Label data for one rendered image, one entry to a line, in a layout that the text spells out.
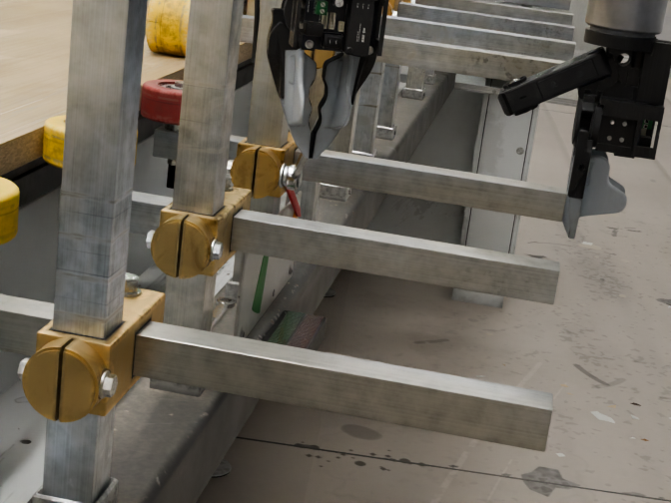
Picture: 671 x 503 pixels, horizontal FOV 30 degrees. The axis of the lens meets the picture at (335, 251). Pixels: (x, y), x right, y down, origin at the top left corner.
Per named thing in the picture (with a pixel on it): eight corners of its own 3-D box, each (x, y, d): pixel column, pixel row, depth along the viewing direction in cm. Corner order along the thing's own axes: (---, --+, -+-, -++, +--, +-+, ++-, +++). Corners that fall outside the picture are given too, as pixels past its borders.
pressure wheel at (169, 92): (217, 185, 139) (227, 82, 135) (197, 201, 131) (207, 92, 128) (148, 174, 140) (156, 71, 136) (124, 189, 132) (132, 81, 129)
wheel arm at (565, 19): (570, 30, 222) (573, 13, 222) (570, 32, 220) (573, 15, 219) (368, 2, 227) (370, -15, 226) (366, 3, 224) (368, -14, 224)
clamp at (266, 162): (303, 176, 138) (308, 131, 136) (276, 203, 125) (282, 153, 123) (253, 168, 138) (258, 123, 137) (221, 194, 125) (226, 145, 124)
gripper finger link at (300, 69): (280, 168, 100) (293, 53, 98) (271, 151, 106) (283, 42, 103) (319, 171, 101) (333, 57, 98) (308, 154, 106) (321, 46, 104)
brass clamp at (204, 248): (253, 244, 114) (259, 190, 113) (213, 285, 101) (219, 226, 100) (188, 233, 115) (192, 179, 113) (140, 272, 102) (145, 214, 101)
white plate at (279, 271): (294, 276, 142) (304, 191, 139) (237, 353, 117) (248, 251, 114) (289, 275, 142) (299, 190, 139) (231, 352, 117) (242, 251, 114)
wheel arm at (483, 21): (571, 45, 199) (575, 22, 198) (571, 48, 196) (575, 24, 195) (266, 2, 206) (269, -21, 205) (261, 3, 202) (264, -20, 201)
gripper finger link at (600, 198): (618, 252, 125) (635, 163, 123) (559, 243, 126) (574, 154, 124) (617, 245, 128) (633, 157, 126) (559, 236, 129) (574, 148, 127)
